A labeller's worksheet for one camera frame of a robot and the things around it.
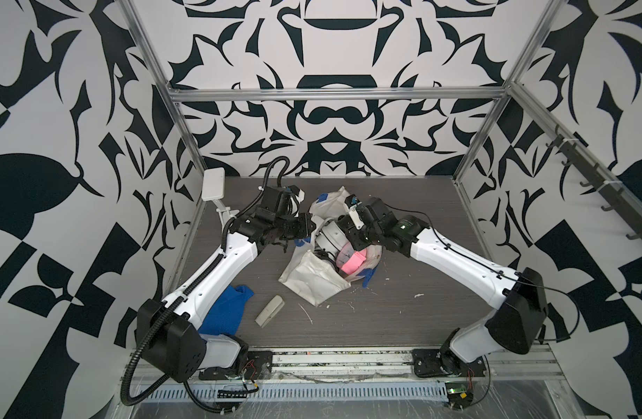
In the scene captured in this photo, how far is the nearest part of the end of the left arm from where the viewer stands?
0.55 m

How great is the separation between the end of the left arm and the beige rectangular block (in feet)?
0.83

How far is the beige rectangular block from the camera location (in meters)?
0.81
